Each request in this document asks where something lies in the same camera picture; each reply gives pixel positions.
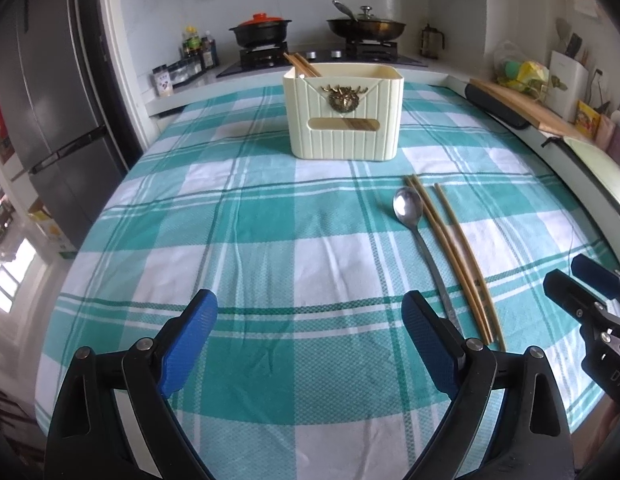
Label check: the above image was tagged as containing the white labelled spice jar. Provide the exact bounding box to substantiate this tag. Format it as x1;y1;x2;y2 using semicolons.
150;64;173;97

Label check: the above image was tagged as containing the dark sauce bottle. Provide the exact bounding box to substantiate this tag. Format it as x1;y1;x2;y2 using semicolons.
200;36;221;69

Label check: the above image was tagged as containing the dark wok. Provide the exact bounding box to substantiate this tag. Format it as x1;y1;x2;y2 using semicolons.
326;17;409;41

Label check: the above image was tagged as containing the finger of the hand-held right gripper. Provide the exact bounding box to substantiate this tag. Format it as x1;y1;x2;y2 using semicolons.
571;254;620;304
542;268;614;324

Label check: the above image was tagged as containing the pale green tray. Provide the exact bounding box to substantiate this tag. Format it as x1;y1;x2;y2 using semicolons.
563;135;620;202

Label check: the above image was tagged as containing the white knife block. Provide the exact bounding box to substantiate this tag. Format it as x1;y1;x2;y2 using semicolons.
545;49;590;121

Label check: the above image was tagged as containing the black tray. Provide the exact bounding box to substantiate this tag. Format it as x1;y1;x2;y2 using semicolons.
463;81;534;130

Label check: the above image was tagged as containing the metal ladle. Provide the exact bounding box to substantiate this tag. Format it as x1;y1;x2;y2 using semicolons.
332;0;361;24

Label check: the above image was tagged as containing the black pot with orange lid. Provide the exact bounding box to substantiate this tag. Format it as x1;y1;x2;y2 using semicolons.
228;12;287;47

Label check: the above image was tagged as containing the teal checked tablecloth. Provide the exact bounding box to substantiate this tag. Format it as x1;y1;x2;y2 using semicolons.
34;82;620;480

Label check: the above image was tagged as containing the glass french press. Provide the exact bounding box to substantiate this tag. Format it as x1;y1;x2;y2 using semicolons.
419;23;445;61

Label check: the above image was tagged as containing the small metal spoon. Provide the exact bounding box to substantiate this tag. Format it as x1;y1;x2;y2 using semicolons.
392;186;463;334

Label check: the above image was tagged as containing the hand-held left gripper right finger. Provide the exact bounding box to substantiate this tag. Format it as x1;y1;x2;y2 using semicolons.
400;290;577;480

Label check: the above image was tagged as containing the grey spatula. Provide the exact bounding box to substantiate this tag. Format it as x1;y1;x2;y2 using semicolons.
554;17;574;54

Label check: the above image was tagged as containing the black gas stove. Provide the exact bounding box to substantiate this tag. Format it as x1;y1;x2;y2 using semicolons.
216;40;426;79

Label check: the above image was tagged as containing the plastic bag with produce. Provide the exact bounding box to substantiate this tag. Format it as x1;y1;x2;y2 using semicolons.
492;40;551;96

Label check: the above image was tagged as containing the wooden cutting board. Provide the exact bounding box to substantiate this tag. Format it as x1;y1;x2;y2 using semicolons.
469;77;589;141

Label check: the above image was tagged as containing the row of spice jars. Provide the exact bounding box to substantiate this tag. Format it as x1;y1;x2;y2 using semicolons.
167;56;203;84

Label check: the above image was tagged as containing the grey refrigerator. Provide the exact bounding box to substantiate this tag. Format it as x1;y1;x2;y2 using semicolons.
0;0;129;252

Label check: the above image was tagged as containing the yellow packet box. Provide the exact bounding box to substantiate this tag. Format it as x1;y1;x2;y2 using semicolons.
574;99;602;136

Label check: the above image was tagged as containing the cream utensil holder box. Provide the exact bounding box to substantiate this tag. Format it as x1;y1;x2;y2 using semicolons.
282;63;405;162

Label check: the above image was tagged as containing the pink cup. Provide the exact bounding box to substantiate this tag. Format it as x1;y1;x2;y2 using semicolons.
595;112;616;149

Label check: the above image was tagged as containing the cardboard box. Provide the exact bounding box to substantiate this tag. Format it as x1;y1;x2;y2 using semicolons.
28;199;79;259

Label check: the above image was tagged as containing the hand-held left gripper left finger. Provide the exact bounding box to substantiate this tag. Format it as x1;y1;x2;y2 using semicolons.
44;288;219;480

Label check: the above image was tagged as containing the wall calendar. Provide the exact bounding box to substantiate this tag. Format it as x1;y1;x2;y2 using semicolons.
572;0;601;24

